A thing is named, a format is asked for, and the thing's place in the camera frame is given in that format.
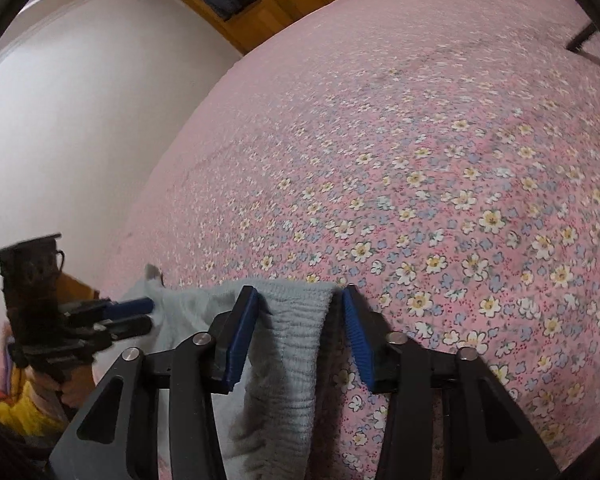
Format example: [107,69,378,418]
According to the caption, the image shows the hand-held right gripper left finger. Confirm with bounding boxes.
[49,285,259,480]

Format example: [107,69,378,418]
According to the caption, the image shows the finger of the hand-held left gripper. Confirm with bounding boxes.
[105,297,155,320]
[104,315,152,340]

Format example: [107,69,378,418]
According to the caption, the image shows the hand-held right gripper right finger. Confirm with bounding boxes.
[342,284,562,480]

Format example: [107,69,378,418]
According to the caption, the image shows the grey-green pants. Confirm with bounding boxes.
[115,264,336,480]

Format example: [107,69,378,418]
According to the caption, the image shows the person's left hand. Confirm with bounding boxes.
[60,357,98,408]

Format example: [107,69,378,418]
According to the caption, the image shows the wooden nightstand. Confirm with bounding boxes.
[55,271,101,311]

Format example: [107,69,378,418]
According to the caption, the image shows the yellow cloth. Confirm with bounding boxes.
[0,377,68,438]

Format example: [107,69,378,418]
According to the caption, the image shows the wooden wardrobe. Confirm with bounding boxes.
[122,0,421,56]

